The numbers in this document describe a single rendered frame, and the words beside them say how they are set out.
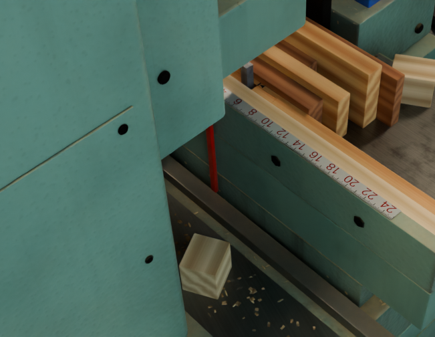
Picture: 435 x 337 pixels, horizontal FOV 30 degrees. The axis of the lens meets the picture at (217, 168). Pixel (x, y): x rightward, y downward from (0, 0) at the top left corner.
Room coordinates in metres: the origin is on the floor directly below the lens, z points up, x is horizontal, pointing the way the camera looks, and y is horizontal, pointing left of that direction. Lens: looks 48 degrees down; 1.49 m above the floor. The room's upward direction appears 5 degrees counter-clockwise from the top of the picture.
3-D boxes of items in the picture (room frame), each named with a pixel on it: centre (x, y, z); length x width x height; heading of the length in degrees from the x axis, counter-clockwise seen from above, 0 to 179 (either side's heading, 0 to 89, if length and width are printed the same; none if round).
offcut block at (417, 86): (0.61, -0.20, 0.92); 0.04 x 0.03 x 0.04; 69
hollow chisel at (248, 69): (0.60, -0.04, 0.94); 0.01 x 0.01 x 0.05; 39
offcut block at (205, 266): (0.47, 0.02, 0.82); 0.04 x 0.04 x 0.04; 66
